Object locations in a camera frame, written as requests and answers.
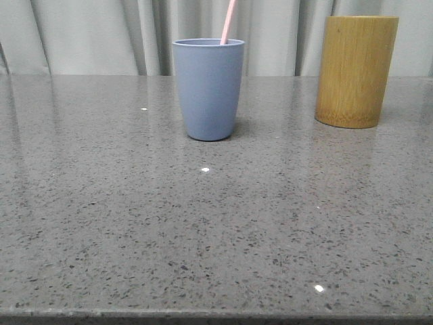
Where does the grey-white curtain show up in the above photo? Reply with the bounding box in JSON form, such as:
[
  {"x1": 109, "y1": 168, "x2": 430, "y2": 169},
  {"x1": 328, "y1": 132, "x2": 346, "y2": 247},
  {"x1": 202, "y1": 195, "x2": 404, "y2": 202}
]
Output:
[{"x1": 1, "y1": 1, "x2": 432, "y2": 77}]

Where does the bamboo cylindrical holder cup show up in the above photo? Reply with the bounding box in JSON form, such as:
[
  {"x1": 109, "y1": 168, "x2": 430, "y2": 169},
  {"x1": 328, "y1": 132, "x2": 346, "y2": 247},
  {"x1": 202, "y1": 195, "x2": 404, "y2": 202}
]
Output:
[{"x1": 315, "y1": 16, "x2": 398, "y2": 129}]

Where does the blue plastic cup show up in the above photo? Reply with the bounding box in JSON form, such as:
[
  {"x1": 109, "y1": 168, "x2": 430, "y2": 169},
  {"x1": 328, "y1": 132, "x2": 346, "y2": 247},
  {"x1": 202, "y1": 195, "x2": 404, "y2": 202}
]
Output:
[{"x1": 173, "y1": 38, "x2": 245, "y2": 142}]

